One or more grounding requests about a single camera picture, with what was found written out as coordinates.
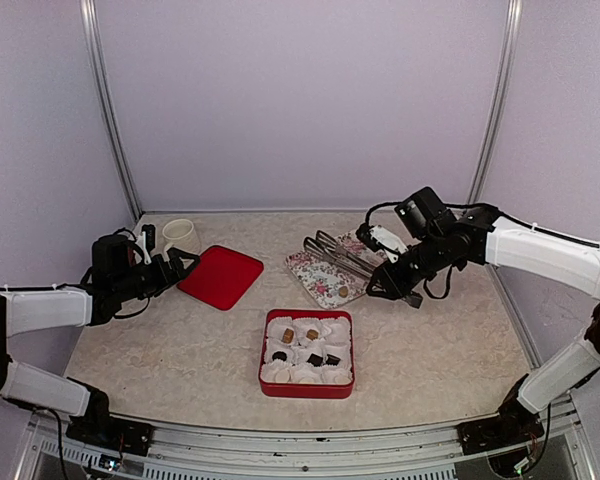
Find cream ribbed mug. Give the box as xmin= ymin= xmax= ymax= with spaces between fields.
xmin=162 ymin=218 xmax=201 ymax=254

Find red tin lid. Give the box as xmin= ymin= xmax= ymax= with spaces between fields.
xmin=177 ymin=245 xmax=264 ymax=311

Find small black chocolate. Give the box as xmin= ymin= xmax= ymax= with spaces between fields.
xmin=325 ymin=354 xmax=341 ymax=366

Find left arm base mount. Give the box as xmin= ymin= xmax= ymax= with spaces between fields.
xmin=66 ymin=417 xmax=154 ymax=457

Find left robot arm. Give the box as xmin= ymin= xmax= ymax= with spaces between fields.
xmin=0 ymin=225 xmax=200 ymax=445

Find aluminium frame post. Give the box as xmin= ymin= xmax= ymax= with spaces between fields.
xmin=79 ymin=0 xmax=143 ymax=222
xmin=466 ymin=0 xmax=524 ymax=204

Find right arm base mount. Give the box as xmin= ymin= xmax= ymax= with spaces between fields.
xmin=456 ymin=416 xmax=545 ymax=455

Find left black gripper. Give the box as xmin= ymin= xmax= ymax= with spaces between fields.
xmin=113 ymin=246 xmax=200 ymax=302

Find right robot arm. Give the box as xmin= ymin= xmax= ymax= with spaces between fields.
xmin=356 ymin=187 xmax=600 ymax=444

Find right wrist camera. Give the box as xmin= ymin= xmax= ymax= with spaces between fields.
xmin=356 ymin=223 xmax=408 ymax=263

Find right aluminium frame post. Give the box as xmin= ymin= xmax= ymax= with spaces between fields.
xmin=466 ymin=0 xmax=524 ymax=204

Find brown chocolate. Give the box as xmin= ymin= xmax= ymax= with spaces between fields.
xmin=281 ymin=328 xmax=295 ymax=344

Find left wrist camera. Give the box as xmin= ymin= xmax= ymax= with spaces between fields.
xmin=114 ymin=224 xmax=156 ymax=265

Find left aluminium frame post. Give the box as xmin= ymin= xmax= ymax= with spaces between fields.
xmin=79 ymin=0 xmax=143 ymax=222

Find red chocolate tin box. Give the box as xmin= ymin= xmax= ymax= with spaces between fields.
xmin=258 ymin=309 xmax=355 ymax=400

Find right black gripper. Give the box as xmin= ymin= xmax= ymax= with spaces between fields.
xmin=365 ymin=232 xmax=449 ymax=301

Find dark chocolate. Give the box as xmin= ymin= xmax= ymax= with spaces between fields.
xmin=306 ymin=354 xmax=324 ymax=367

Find front aluminium rail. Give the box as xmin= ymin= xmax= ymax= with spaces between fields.
xmin=10 ymin=397 xmax=599 ymax=479

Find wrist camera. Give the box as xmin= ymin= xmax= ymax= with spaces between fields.
xmin=356 ymin=223 xmax=408 ymax=263
xmin=114 ymin=224 xmax=156 ymax=265

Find floral tray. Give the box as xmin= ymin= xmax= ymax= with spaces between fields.
xmin=285 ymin=230 xmax=386 ymax=310

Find steel serving tongs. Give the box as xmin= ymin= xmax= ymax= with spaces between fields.
xmin=303 ymin=230 xmax=375 ymax=283

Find black round chocolate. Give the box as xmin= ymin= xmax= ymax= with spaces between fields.
xmin=272 ymin=351 xmax=287 ymax=362

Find white round chocolate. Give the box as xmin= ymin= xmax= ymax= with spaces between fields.
xmin=274 ymin=370 xmax=291 ymax=384

